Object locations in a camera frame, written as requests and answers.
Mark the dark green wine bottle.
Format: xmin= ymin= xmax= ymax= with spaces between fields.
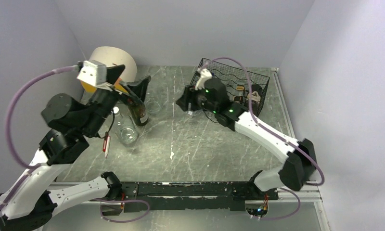
xmin=246 ymin=84 xmax=263 ymax=113

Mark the blue square bottle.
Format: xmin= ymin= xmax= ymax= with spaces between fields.
xmin=187 ymin=71 xmax=214 ymax=116

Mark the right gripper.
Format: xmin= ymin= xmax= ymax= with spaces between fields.
xmin=176 ymin=82 xmax=218 ymax=114

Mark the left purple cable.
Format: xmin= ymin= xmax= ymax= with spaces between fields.
xmin=0 ymin=65 xmax=81 ymax=231

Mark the black wire wine rack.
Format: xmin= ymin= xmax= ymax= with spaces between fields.
xmin=206 ymin=61 xmax=270 ymax=116

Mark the clear bottle silver cap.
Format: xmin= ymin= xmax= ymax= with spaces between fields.
xmin=145 ymin=81 xmax=162 ymax=115

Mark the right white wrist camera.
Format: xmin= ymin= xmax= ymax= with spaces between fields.
xmin=194 ymin=68 xmax=213 ymax=90

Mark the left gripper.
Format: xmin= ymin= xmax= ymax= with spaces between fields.
xmin=82 ymin=64 xmax=152 ymax=136

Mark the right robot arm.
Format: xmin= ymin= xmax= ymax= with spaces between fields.
xmin=176 ymin=79 xmax=317 ymax=199

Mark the red and white pen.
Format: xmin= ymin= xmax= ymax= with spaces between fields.
xmin=103 ymin=135 xmax=111 ymax=159

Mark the dark bottle black neck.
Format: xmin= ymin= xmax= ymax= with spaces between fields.
xmin=124 ymin=94 xmax=149 ymax=127

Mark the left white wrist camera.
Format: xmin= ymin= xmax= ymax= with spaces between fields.
xmin=77 ymin=60 xmax=107 ymax=89

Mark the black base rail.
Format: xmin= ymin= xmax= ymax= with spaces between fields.
xmin=102 ymin=181 xmax=285 ymax=212

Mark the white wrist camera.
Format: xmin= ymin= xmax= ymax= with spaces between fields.
xmin=194 ymin=68 xmax=213 ymax=90
xmin=77 ymin=60 xmax=107 ymax=89

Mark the cream and orange cylinder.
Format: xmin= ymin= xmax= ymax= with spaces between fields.
xmin=86 ymin=46 xmax=137 ymax=93

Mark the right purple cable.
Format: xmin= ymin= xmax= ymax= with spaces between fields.
xmin=197 ymin=57 xmax=325 ymax=221

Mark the clear bottle white cap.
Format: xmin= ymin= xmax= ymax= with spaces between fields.
xmin=112 ymin=106 xmax=138 ymax=145

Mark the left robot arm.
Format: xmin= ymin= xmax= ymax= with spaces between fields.
xmin=0 ymin=61 xmax=151 ymax=231

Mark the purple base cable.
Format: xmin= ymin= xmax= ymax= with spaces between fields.
xmin=100 ymin=197 xmax=151 ymax=223

